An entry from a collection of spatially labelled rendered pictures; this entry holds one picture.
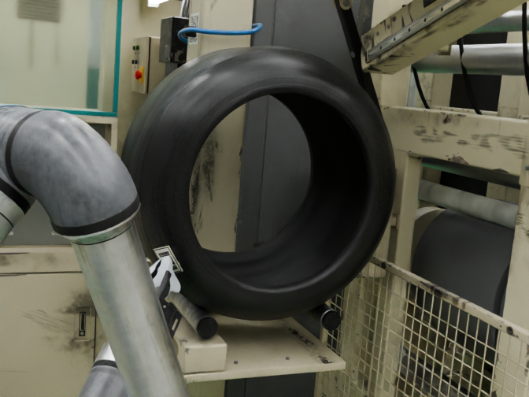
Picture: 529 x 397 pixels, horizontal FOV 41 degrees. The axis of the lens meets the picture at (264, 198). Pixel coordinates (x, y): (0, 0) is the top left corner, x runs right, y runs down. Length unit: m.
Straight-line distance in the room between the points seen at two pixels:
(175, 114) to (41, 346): 0.94
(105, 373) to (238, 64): 0.62
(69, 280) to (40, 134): 1.14
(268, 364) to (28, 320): 0.76
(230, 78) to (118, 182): 0.52
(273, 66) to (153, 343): 0.62
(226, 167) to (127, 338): 0.85
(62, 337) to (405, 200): 1.01
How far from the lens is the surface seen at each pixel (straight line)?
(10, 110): 1.00
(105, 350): 1.25
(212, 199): 1.77
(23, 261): 1.99
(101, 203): 0.88
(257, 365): 1.53
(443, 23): 1.55
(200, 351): 1.46
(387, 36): 1.72
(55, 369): 2.10
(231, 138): 1.76
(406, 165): 1.93
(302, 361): 1.58
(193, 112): 1.34
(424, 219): 2.29
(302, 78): 1.41
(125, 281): 0.95
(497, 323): 1.39
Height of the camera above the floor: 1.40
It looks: 9 degrees down
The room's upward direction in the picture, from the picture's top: 5 degrees clockwise
